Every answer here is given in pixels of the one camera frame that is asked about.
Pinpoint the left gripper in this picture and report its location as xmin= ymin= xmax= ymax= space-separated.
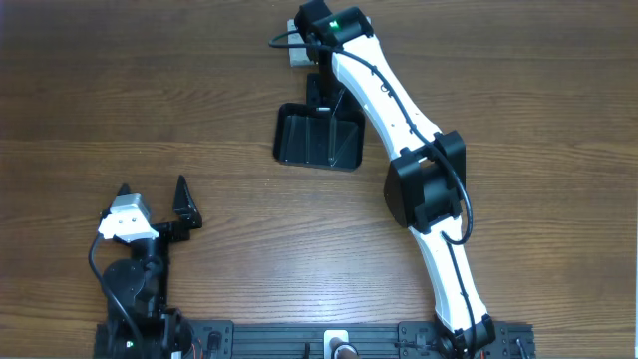
xmin=116 ymin=174 xmax=203 ymax=244

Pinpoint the clear test tube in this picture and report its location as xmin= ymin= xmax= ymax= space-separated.
xmin=337 ymin=124 xmax=361 ymax=166
xmin=303 ymin=117 xmax=313 ymax=165
xmin=326 ymin=117 xmax=338 ymax=166
xmin=284 ymin=115 xmax=300 ymax=164

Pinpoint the black tray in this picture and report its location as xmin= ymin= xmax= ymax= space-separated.
xmin=272 ymin=102 xmax=367 ymax=173

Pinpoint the white test tube rack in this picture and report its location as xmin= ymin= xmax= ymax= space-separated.
xmin=286 ymin=17 xmax=373 ymax=69

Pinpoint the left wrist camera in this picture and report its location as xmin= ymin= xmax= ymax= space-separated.
xmin=97 ymin=192 xmax=160 ymax=244

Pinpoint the black cable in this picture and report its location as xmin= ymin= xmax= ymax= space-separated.
xmin=267 ymin=29 xmax=475 ymax=246
xmin=88 ymin=233 xmax=149 ymax=359

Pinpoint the mounting rail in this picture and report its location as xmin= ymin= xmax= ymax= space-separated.
xmin=94 ymin=320 xmax=537 ymax=359

